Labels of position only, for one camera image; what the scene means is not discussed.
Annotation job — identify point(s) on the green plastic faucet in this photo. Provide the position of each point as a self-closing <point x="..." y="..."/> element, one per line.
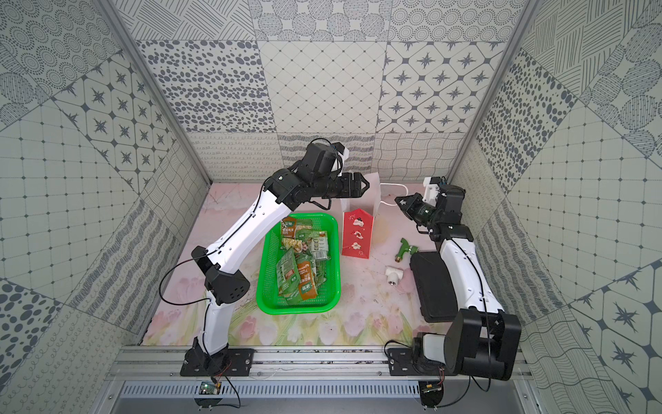
<point x="405" y="248"/>

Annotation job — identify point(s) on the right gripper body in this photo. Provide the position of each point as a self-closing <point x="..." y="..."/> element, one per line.
<point x="424" y="213"/>

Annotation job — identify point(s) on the left circuit board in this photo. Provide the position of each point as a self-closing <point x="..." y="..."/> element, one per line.
<point x="208" y="388"/>

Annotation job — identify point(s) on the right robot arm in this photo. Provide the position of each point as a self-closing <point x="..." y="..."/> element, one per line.
<point x="482" y="339"/>

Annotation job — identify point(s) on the white red paper bag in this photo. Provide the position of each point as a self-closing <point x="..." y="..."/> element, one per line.
<point x="359" y="216"/>

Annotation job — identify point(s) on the white pipe fitting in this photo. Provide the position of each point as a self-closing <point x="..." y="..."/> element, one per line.
<point x="394" y="275"/>

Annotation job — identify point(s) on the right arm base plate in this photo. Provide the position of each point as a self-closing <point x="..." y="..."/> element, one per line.
<point x="403" y="362"/>

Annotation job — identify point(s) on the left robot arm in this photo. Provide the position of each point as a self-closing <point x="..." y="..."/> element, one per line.
<point x="220" y="264"/>

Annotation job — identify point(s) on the circuit board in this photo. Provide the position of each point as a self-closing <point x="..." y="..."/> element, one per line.
<point x="208" y="388"/>
<point x="431" y="393"/>

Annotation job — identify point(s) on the green plastic basket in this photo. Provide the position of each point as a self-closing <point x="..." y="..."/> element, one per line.
<point x="278" y="283"/>

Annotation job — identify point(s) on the green seaweed packet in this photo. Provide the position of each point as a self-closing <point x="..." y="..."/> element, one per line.
<point x="317" y="244"/>

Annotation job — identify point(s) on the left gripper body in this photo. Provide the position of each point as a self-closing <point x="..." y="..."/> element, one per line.
<point x="346" y="185"/>

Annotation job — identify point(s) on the orange sauce packet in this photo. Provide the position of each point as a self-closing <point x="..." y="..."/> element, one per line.
<point x="308" y="279"/>

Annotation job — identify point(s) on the right circuit board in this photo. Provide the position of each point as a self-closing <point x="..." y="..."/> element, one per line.
<point x="431" y="393"/>

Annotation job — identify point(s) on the orange mushroom soup packet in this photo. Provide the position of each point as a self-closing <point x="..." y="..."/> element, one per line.
<point x="291" y="226"/>

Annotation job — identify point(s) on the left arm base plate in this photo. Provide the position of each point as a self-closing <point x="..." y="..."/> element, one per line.
<point x="214" y="362"/>

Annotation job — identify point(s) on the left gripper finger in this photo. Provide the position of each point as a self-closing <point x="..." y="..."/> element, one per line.
<point x="360" y="188"/>
<point x="360" y="179"/>

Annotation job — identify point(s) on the black plastic case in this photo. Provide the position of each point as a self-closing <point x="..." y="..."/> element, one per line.
<point x="434" y="287"/>

